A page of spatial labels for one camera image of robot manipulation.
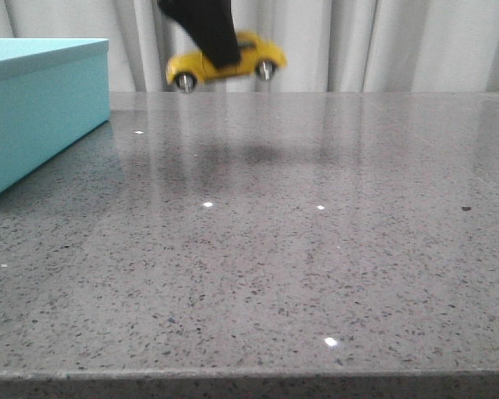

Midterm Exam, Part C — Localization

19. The yellow toy beetle car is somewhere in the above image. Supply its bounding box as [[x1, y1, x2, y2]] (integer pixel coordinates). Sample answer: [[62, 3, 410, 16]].
[[166, 31, 288, 93]]

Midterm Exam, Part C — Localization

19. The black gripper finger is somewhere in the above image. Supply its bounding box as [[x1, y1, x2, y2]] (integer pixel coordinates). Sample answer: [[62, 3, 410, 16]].
[[157, 0, 241, 68]]

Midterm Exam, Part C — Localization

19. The grey pleated curtain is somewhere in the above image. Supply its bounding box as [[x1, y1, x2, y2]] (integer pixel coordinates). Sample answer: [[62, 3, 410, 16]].
[[0, 1, 499, 92]]

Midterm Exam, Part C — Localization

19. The light blue storage box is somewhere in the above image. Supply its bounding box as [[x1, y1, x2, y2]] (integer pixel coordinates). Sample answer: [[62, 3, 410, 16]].
[[0, 38, 110, 194]]

